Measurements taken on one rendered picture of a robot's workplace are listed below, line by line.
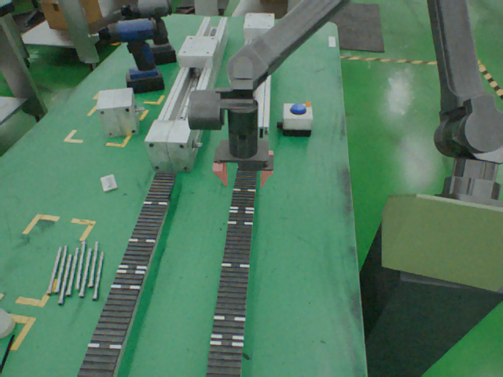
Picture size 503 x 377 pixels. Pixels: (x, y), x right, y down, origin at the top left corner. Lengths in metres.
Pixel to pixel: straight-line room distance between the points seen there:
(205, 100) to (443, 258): 0.51
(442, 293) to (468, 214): 0.22
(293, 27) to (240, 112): 0.18
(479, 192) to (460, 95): 0.17
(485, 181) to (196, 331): 0.55
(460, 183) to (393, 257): 0.18
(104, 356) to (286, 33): 0.61
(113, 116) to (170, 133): 0.22
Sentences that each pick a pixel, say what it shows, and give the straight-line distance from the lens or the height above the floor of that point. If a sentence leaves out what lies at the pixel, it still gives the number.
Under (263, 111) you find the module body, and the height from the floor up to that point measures 0.86.
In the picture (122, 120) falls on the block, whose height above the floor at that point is 0.83.
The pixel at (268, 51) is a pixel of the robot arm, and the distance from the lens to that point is 0.64.
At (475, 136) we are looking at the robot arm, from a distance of 0.69.
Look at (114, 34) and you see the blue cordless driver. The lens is 1.17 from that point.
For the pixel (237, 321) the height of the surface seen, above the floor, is 0.81.
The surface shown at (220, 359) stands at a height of 0.81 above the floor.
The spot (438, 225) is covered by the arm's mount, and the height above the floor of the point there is 0.92.
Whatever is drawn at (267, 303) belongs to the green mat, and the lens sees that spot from 0.64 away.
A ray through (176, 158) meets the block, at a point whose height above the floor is 0.83.
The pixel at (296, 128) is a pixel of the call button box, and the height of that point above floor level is 0.81.
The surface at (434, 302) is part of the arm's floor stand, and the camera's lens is 0.81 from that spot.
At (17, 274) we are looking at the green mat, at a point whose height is 0.78.
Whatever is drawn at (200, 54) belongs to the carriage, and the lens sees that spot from 1.16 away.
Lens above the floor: 1.35
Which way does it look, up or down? 44 degrees down
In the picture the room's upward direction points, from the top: straight up
